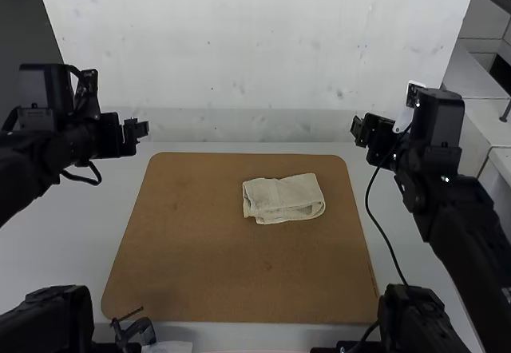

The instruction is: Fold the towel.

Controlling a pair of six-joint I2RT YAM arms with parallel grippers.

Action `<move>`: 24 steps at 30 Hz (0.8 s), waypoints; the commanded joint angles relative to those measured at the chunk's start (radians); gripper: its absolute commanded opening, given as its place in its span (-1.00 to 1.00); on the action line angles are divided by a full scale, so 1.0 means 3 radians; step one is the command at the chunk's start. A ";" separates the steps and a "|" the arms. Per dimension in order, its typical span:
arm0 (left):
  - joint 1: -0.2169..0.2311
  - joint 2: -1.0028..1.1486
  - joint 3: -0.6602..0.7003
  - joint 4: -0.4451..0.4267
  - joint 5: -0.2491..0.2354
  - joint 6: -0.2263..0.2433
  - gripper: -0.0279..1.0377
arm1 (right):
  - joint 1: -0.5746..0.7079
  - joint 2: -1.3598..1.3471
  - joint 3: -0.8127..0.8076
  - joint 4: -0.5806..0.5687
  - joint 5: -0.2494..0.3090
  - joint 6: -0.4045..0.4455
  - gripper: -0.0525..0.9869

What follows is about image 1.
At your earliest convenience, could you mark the pale towel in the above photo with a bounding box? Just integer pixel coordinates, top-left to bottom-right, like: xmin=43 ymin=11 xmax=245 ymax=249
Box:
xmin=241 ymin=172 xmax=327 ymax=227

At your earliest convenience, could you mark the cork mat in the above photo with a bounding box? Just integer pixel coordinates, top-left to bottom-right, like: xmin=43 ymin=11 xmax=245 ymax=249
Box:
xmin=101 ymin=151 xmax=381 ymax=326

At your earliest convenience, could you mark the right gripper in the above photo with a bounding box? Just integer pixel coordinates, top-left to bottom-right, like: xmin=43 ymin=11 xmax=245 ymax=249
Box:
xmin=349 ymin=112 xmax=405 ymax=167

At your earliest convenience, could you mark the black clamp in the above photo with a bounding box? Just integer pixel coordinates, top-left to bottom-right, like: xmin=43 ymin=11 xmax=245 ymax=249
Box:
xmin=109 ymin=305 xmax=157 ymax=349

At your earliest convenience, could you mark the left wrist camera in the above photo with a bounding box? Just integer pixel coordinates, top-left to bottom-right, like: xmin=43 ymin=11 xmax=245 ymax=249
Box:
xmin=73 ymin=67 xmax=101 ymax=122

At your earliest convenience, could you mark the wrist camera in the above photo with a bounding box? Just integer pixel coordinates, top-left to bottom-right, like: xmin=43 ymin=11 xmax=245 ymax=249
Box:
xmin=393 ymin=81 xmax=428 ymax=134
xmin=73 ymin=67 xmax=101 ymax=122

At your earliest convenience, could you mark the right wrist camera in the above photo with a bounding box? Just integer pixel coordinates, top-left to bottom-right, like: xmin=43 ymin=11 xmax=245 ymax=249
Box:
xmin=393 ymin=81 xmax=428 ymax=134

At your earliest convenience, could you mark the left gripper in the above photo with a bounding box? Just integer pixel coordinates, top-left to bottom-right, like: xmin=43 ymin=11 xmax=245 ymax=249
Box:
xmin=84 ymin=111 xmax=151 ymax=160

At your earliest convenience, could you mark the black cable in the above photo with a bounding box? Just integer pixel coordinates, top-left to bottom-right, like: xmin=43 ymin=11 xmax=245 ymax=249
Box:
xmin=336 ymin=322 xmax=381 ymax=353
xmin=58 ymin=159 xmax=101 ymax=187
xmin=365 ymin=123 xmax=414 ymax=290

